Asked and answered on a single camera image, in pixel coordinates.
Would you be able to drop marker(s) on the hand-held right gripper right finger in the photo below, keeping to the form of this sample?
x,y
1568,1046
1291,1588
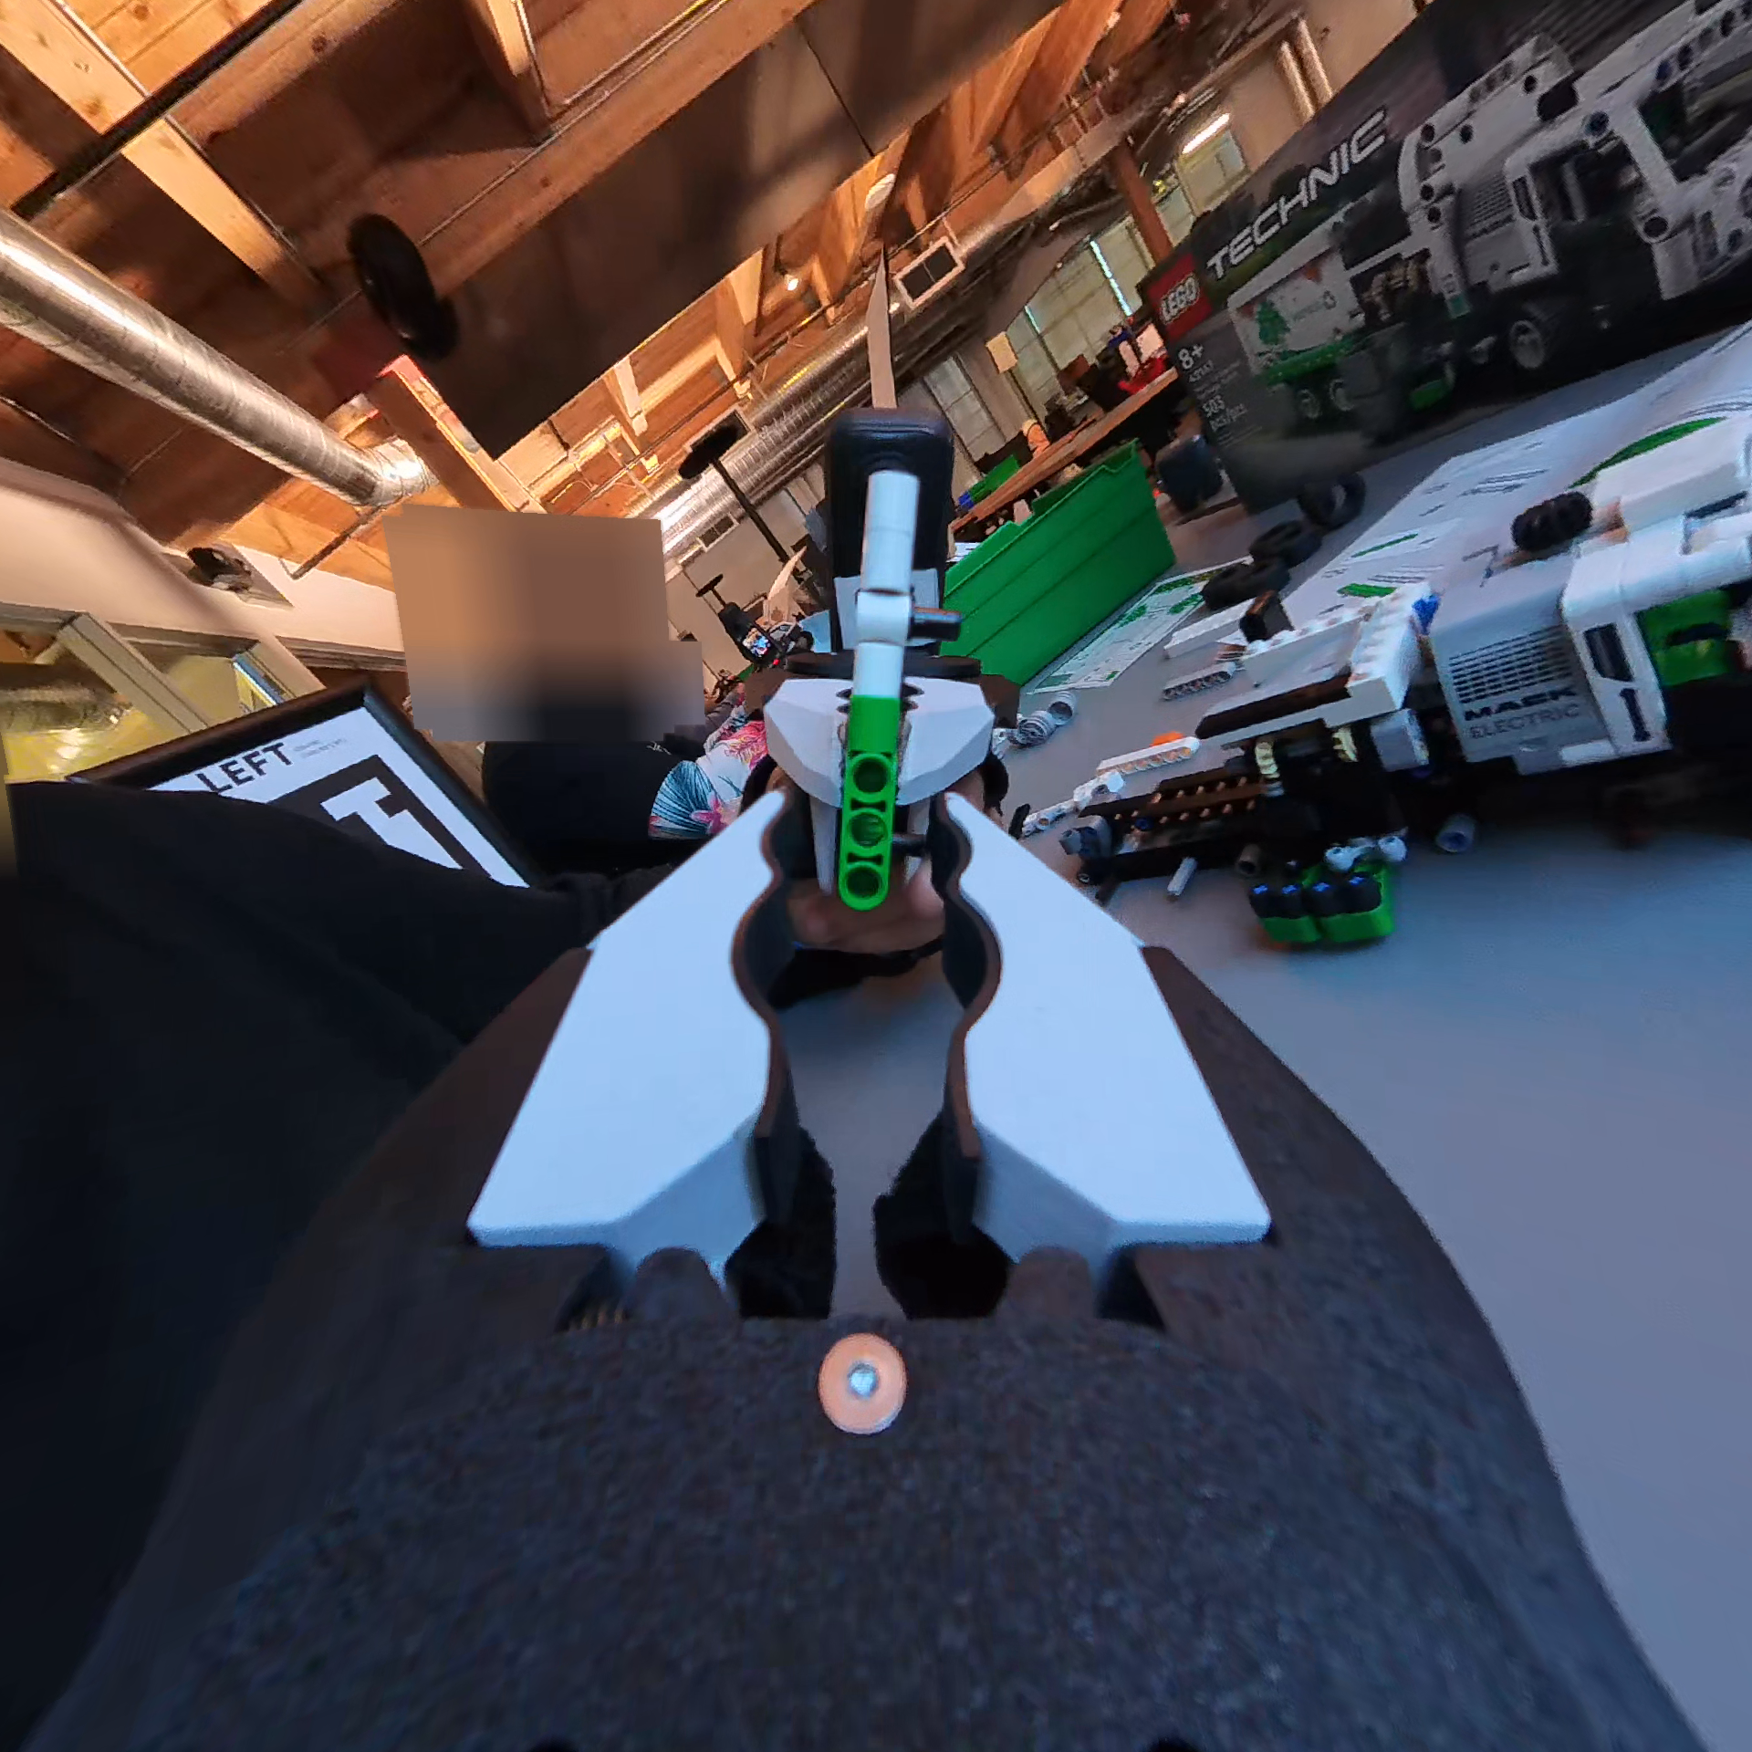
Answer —
x,y
1094,1095

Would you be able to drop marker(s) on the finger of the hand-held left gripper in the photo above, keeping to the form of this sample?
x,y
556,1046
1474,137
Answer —
x,y
812,746
949,739

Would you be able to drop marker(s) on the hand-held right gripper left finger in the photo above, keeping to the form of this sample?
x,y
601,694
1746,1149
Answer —
x,y
645,1095

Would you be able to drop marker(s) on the green and white lego beam assembly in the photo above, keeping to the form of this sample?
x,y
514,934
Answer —
x,y
870,793

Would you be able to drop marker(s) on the person's left forearm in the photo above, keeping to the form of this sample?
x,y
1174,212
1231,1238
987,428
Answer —
x,y
207,1095

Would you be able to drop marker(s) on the grey lego wheel hub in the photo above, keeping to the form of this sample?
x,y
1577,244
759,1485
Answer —
x,y
1048,721

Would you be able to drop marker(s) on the light grey lego beam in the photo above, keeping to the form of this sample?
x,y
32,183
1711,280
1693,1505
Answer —
x,y
1206,673

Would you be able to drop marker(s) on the black lego chassis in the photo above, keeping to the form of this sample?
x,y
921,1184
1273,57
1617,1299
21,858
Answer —
x,y
1231,809

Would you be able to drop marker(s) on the green lego subassembly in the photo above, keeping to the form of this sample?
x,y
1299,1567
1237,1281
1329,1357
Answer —
x,y
1349,910

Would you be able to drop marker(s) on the black lego tyre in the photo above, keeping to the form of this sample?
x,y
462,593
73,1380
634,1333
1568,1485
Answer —
x,y
1329,498
1557,519
1237,586
1289,542

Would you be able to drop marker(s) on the small grey lego connector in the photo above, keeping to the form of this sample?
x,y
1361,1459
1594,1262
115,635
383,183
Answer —
x,y
1454,833

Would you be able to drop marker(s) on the white lego truck cab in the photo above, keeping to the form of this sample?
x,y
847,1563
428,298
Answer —
x,y
1507,682

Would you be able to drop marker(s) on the lego set box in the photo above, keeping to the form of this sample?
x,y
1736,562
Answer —
x,y
1438,274

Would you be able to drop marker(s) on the person's left hand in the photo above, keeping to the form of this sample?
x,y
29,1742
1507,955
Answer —
x,y
878,930

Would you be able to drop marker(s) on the floral printed cloth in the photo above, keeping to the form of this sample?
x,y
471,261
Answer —
x,y
699,793

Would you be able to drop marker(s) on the green plastic bin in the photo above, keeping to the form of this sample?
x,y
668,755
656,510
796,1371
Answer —
x,y
1069,562

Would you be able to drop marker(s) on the white pointed banner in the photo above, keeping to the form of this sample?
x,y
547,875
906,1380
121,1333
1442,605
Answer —
x,y
884,344

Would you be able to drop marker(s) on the wooden table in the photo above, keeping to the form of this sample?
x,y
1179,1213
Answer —
x,y
1082,440

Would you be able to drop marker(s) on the green printed instruction sheet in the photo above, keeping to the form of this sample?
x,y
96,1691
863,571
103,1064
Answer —
x,y
1121,635

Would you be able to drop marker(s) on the black stand lamp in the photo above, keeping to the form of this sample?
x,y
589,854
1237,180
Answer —
x,y
712,449

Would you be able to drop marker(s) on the person's black clothed torso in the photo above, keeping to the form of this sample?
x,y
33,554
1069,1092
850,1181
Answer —
x,y
577,809

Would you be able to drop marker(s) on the dark grey cup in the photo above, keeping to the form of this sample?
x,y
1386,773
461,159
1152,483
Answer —
x,y
1189,472

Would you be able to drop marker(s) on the dark ceiling panel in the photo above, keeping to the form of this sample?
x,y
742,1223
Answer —
x,y
656,234

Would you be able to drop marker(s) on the black framed printed tag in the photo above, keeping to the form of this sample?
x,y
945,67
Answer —
x,y
313,773

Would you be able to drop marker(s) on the white instruction booklet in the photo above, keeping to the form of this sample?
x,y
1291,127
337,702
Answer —
x,y
1438,545

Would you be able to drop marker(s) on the black round ceiling disc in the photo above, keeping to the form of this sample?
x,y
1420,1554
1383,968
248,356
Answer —
x,y
398,288

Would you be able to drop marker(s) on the glass window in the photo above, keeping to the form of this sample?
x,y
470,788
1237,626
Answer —
x,y
137,712

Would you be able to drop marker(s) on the corrugated silver ceiling duct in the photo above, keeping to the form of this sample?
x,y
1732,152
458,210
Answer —
x,y
799,398

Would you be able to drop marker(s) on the white wall vent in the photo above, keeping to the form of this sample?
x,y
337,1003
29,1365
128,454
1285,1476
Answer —
x,y
927,271

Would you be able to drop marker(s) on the security camera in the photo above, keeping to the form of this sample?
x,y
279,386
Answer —
x,y
228,568

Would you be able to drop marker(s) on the smooth silver ceiling duct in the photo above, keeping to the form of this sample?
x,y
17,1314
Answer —
x,y
166,344

